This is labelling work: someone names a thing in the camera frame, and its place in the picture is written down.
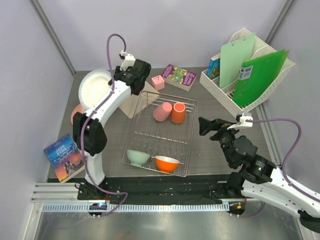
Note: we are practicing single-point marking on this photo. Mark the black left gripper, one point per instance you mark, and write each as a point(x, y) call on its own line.
point(117, 71)

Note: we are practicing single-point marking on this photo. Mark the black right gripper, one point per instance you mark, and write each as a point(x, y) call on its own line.
point(205, 125)

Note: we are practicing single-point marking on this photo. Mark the orange mug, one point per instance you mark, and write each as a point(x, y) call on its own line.
point(178, 113)

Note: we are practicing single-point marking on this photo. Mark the white ceramic plate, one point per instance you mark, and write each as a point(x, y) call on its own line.
point(93, 87)

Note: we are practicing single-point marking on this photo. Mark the pink plastic cup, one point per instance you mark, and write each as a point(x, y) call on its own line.
point(162, 112)

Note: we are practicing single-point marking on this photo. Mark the pink rimmed plate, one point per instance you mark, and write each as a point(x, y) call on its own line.
point(78, 109)

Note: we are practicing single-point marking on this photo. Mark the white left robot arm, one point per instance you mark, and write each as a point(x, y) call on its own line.
point(89, 134)

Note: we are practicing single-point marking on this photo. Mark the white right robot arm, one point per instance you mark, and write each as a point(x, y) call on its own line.
point(258, 177)

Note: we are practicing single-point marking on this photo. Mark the pink cube power adapter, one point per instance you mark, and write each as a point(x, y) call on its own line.
point(158, 82)

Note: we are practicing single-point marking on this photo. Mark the beige cutting board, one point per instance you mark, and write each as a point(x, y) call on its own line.
point(136, 103)

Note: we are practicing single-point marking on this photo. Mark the purple treehouse book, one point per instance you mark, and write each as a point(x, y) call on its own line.
point(179, 77)

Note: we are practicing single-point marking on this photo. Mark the blue book in organizer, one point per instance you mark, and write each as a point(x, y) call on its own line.
point(213, 70)

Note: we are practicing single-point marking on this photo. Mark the orange bowl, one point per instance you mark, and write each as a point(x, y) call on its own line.
point(166, 164)

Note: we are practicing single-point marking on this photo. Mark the bright green folder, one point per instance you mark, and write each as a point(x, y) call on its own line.
point(256, 75)

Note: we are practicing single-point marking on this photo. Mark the mint green bowl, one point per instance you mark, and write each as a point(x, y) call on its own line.
point(137, 158)

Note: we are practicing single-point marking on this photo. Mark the light green clipboard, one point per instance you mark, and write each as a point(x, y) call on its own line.
point(232, 55)

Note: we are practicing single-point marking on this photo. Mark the white plastic file organizer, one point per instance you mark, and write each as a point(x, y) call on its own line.
point(224, 96)

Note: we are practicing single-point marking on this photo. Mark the Jane Eyre book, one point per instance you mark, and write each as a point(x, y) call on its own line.
point(65, 158)

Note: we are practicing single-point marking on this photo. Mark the metal wire dish rack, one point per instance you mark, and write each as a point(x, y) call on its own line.
point(165, 138)

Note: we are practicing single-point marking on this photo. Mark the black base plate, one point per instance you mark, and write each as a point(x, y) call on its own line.
point(161, 190)

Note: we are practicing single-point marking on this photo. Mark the perforated aluminium rail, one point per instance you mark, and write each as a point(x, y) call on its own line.
point(99, 207)

